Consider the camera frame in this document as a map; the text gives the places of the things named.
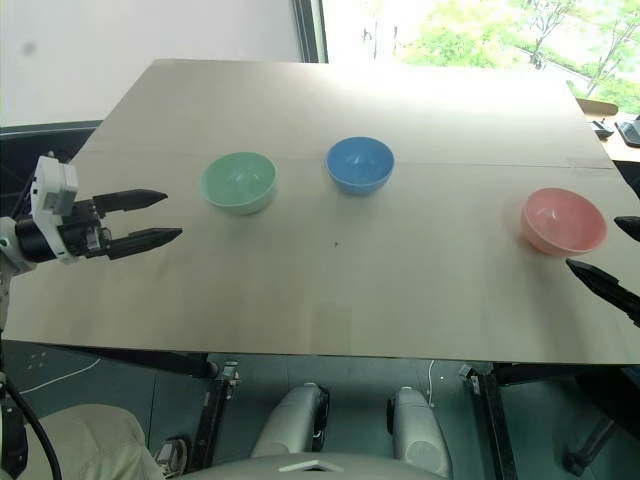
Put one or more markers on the black keyboard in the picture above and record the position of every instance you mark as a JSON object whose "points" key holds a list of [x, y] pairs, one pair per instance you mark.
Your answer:
{"points": [[631, 131]]}

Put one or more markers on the silver robot thigh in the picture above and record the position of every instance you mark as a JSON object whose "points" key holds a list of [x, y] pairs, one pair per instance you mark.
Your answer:
{"points": [[417, 430], [290, 425]]}

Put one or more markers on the light wooden side desk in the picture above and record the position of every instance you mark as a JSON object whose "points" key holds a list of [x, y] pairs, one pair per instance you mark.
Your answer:
{"points": [[622, 150]]}

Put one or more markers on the blue bowl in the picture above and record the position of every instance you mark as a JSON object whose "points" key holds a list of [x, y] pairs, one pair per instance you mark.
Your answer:
{"points": [[360, 164]]}

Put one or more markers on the black table leg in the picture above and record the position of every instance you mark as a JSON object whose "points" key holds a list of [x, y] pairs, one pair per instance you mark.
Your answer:
{"points": [[492, 425], [216, 415]]}

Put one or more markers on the small black desk gadget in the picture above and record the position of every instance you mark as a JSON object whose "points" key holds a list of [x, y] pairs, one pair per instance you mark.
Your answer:
{"points": [[602, 129]]}

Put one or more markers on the red bowl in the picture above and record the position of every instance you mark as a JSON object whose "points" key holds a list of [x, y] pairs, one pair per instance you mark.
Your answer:
{"points": [[562, 220]]}

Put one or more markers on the grey sneaker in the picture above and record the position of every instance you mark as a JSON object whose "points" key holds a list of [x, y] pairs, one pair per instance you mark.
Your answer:
{"points": [[172, 456]]}

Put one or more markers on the dark window frame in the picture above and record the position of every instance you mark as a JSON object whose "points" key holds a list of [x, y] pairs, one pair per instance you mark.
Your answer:
{"points": [[311, 30]]}

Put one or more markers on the black table foot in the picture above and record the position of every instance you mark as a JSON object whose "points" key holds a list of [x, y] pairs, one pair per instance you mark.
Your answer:
{"points": [[590, 447]]}

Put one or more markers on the silver robot torso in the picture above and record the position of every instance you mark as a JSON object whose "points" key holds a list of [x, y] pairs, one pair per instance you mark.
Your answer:
{"points": [[310, 467]]}

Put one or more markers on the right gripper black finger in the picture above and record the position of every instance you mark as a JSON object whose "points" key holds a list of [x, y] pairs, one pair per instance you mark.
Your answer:
{"points": [[630, 224], [607, 289]]}

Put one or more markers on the silver robot right thigh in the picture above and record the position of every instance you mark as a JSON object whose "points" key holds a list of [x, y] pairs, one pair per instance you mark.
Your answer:
{"points": [[417, 430]]}

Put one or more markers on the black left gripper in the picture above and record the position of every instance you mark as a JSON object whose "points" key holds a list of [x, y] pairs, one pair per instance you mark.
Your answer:
{"points": [[85, 235]]}

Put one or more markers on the green bowl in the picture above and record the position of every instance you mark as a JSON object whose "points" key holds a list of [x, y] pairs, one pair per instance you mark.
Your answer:
{"points": [[239, 182]]}

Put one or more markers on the silver robot left thigh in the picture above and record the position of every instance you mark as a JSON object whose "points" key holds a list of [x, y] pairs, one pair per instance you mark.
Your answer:
{"points": [[290, 425]]}

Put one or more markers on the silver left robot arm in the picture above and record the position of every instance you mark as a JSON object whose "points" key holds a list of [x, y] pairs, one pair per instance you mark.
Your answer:
{"points": [[30, 240]]}

